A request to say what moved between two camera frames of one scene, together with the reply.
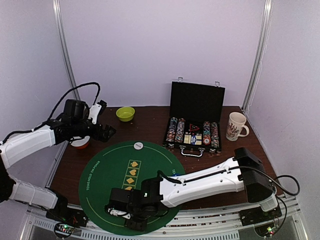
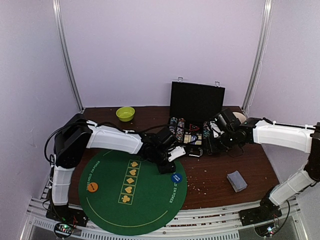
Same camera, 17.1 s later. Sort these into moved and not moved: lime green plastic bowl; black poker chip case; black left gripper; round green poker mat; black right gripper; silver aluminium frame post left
Moved: black left gripper; black right gripper
Not moved: lime green plastic bowl; black poker chip case; silver aluminium frame post left; round green poker mat
